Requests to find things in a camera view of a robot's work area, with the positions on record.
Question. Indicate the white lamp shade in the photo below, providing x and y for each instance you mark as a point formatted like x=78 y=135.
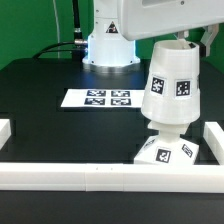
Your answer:
x=172 y=94

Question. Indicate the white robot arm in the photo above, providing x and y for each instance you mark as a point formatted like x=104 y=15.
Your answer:
x=118 y=24

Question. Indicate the white fence rail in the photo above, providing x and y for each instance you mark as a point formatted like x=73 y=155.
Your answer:
x=111 y=177

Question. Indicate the white marker sheet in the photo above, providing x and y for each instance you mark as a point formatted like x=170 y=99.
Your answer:
x=103 y=98

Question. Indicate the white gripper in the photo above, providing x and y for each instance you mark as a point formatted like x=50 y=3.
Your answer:
x=140 y=19

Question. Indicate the white lamp base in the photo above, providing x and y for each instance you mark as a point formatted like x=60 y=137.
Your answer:
x=167 y=147

